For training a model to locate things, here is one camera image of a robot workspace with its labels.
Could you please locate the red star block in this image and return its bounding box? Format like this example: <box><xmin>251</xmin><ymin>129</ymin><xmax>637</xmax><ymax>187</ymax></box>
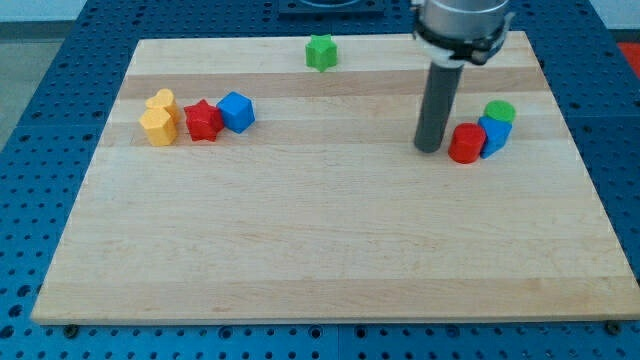
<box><xmin>184</xmin><ymin>99</ymin><xmax>225</xmax><ymax>142</ymax></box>

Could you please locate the yellow heart block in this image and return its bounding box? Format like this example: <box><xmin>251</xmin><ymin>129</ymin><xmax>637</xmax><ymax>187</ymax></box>
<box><xmin>145</xmin><ymin>88</ymin><xmax>181</xmax><ymax>124</ymax></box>

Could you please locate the blue cube block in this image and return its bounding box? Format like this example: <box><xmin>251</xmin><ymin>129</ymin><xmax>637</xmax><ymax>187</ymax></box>
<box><xmin>217</xmin><ymin>92</ymin><xmax>255</xmax><ymax>134</ymax></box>

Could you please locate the red cylinder block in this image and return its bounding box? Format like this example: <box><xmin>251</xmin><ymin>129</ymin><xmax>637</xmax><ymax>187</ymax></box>
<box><xmin>448</xmin><ymin>123</ymin><xmax>486</xmax><ymax>164</ymax></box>

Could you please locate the green star block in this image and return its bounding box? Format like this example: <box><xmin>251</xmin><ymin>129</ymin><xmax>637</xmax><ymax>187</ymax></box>
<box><xmin>305</xmin><ymin>34</ymin><xmax>338</xmax><ymax>72</ymax></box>

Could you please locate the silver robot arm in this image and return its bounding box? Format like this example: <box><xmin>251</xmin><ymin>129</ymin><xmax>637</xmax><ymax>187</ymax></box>
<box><xmin>412</xmin><ymin>0</ymin><xmax>515</xmax><ymax>69</ymax></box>

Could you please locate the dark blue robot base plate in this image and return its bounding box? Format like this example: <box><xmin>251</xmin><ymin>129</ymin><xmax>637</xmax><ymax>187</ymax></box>
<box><xmin>274</xmin><ymin>0</ymin><xmax>386</xmax><ymax>15</ymax></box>

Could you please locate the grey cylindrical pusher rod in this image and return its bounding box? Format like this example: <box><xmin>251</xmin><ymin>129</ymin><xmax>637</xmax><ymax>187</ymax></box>
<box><xmin>414</xmin><ymin>63</ymin><xmax>463</xmax><ymax>153</ymax></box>

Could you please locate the green cylinder block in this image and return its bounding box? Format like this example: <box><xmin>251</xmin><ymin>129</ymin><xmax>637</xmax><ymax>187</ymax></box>
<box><xmin>483</xmin><ymin>100</ymin><xmax>516</xmax><ymax>123</ymax></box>

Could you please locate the blue triangle block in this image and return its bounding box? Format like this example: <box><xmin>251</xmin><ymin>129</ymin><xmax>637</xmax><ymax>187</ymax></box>
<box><xmin>478</xmin><ymin>117</ymin><xmax>513</xmax><ymax>159</ymax></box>

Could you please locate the yellow hexagon block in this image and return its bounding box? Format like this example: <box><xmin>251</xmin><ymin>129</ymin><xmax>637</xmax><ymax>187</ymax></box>
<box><xmin>139</xmin><ymin>108</ymin><xmax>177</xmax><ymax>146</ymax></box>

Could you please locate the wooden board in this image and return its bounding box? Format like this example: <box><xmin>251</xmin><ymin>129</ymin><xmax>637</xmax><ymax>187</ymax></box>
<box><xmin>31</xmin><ymin>31</ymin><xmax>639</xmax><ymax>325</ymax></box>

